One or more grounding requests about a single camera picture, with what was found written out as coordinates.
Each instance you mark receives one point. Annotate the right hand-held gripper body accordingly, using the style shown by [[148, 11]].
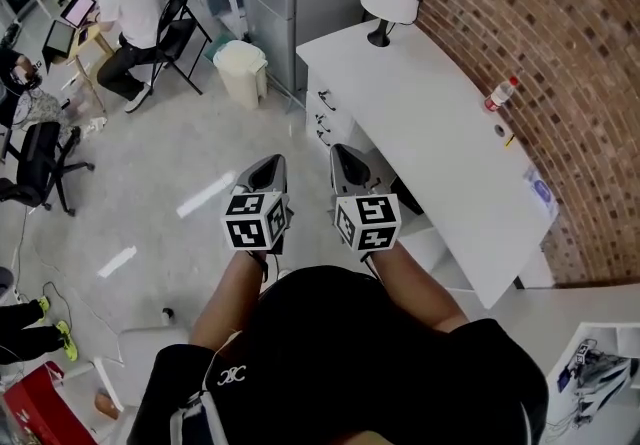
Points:
[[370, 225]]

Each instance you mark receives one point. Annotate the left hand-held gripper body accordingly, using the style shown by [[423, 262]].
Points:
[[250, 228]]

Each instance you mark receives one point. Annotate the white cabinet door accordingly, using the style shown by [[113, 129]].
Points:
[[342, 100], [350, 140], [342, 123]]

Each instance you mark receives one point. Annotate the person's right forearm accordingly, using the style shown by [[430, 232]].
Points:
[[420, 288]]

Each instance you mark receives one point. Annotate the person's left forearm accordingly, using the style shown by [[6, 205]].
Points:
[[227, 298]]

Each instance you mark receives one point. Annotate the white desk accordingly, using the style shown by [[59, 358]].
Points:
[[425, 133]]

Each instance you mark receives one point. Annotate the person's black shirt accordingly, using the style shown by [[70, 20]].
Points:
[[350, 358]]

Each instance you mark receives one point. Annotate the white trash bin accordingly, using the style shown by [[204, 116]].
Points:
[[240, 70]]

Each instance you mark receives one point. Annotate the small grey tape roll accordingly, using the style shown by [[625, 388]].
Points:
[[499, 130]]

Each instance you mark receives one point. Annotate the yellow pen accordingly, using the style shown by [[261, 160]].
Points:
[[509, 141]]

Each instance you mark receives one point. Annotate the blue printed plastic bag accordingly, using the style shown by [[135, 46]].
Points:
[[541, 190]]

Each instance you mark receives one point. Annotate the plastic bottle with red label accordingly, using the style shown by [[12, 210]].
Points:
[[500, 95]]

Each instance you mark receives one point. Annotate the black folding chair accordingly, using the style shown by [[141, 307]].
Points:
[[177, 40]]

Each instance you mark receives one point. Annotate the black office chair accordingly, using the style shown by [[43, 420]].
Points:
[[37, 158]]

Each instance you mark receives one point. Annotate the wooden table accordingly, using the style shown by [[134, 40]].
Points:
[[95, 40]]

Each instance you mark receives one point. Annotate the black monitor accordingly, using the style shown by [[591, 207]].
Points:
[[57, 38]]

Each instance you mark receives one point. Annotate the red box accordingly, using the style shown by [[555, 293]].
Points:
[[40, 403]]

